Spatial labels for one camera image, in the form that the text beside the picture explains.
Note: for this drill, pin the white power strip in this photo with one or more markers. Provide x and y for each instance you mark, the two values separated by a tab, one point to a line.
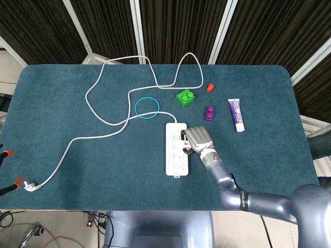
173	155

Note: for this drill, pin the purple toy building block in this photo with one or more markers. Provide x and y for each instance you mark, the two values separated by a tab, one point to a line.
209	115

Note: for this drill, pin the small red button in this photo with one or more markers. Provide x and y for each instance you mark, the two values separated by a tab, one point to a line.
89	224

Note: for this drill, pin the teal table cloth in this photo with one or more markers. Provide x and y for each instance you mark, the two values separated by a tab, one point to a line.
103	168

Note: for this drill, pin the small red plastic peg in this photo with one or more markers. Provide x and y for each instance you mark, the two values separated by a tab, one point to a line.
210	87

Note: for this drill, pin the blue-grey robot torso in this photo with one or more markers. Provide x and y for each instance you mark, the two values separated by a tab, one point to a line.
155	224

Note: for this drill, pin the chrome metal leg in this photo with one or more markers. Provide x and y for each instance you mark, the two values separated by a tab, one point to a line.
32	232

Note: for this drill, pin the purple and white toothpaste tube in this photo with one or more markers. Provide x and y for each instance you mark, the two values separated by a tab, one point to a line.
236	113

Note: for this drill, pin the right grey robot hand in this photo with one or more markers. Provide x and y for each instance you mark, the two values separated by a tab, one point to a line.
199	138

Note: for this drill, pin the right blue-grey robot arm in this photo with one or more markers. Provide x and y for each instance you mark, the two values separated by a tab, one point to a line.
271	204

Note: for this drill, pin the green toy building block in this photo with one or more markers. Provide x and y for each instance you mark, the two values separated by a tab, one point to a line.
184	99

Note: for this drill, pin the white partition post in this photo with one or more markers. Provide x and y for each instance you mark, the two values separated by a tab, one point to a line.
137	31
310	62
222	31
13	51
78	24

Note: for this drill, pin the black clamp with orange tip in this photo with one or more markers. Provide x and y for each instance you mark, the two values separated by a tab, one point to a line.
6	154
11	186

